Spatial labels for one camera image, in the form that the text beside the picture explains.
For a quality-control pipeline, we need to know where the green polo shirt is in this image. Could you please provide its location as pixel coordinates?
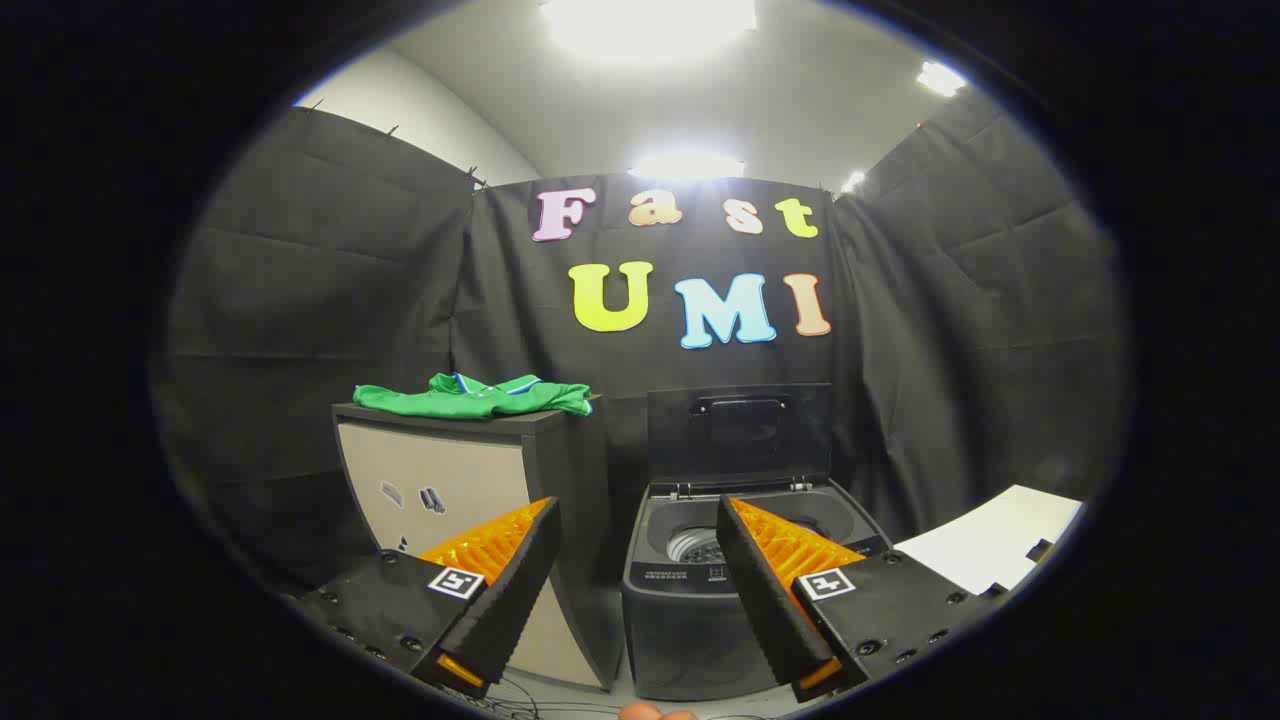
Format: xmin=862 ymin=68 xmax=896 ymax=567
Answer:
xmin=352 ymin=372 xmax=593 ymax=420

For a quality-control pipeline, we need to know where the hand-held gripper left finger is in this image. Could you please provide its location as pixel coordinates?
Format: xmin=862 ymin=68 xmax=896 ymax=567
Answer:
xmin=300 ymin=497 xmax=563 ymax=699

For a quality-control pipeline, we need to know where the grey cabinet with dark top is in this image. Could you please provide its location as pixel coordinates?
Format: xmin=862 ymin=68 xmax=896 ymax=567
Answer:
xmin=332 ymin=395 xmax=623 ymax=693

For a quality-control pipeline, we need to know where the black backdrop cloth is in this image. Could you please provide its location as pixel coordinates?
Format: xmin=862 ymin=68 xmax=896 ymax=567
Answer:
xmin=160 ymin=90 xmax=1126 ymax=601

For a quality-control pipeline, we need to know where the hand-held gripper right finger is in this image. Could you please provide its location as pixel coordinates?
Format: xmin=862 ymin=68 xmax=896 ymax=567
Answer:
xmin=716 ymin=495 xmax=1011 ymax=704

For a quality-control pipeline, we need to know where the dark grey washing machine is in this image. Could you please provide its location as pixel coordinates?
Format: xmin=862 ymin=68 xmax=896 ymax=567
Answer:
xmin=620 ymin=478 xmax=896 ymax=701

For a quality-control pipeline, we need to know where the white flat board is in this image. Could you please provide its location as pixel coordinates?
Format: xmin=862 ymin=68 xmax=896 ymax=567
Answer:
xmin=893 ymin=485 xmax=1084 ymax=596

